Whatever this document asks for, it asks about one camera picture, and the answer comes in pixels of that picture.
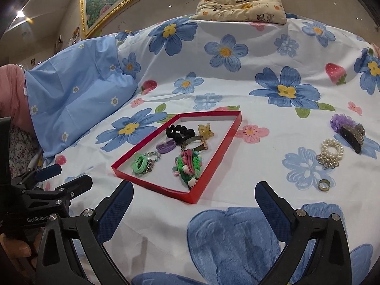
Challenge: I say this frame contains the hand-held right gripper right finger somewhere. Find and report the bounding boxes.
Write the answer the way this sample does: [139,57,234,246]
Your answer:
[255,180,352,285]

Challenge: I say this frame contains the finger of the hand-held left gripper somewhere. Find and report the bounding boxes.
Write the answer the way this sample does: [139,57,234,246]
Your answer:
[22,175,93,203]
[12,164,62,188]

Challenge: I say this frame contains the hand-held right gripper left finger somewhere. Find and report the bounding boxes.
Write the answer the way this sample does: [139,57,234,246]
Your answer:
[35,180,135,285]

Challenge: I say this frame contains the green hair tie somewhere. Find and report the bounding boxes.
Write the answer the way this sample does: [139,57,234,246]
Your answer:
[132,153,149,176]

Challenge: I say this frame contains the red shallow box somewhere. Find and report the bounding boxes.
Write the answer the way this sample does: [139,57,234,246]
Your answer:
[111,110,242,205]

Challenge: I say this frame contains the beaded bracelet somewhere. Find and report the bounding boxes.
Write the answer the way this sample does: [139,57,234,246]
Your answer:
[142,152,163,174]

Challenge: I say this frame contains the purple bow hair tie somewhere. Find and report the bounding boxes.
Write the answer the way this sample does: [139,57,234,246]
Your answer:
[156,141,177,154]

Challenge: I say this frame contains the green and pink hair accessories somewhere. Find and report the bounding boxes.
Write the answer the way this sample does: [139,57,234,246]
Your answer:
[171,148,204,190]

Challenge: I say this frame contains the brown strap wristwatch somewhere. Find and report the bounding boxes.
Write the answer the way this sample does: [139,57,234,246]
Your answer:
[180,135,208,152]

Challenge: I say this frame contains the person's left hand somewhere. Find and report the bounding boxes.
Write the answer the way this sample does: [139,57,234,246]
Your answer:
[0,233,38,269]

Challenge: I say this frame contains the small-flowered dark cloth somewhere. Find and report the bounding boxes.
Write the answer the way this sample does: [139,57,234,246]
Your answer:
[8,125,40,170]

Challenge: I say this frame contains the blue flowered pillow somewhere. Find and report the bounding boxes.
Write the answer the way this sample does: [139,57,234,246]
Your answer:
[24,36,138,161]

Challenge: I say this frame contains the pink pillow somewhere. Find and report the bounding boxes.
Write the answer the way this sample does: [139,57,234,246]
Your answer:
[0,64,33,133]

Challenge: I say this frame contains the floral bedsheet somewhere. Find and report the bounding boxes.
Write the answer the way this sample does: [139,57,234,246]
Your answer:
[42,16,380,285]

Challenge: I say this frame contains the black scrunchie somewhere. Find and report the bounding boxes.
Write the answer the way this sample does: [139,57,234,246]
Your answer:
[165,125,196,139]

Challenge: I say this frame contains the yellow hair claw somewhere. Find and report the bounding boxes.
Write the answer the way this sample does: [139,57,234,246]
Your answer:
[198,122,215,140]

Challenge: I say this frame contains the purple flower claw clip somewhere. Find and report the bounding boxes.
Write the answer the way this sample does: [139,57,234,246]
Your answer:
[330,113,366,155]

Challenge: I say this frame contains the cream panda cushion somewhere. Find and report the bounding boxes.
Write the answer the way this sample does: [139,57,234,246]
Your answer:
[190,0,288,26]

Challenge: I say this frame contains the pearl bracelet with rhinestone charm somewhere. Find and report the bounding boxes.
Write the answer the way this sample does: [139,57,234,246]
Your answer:
[316,138,345,170]

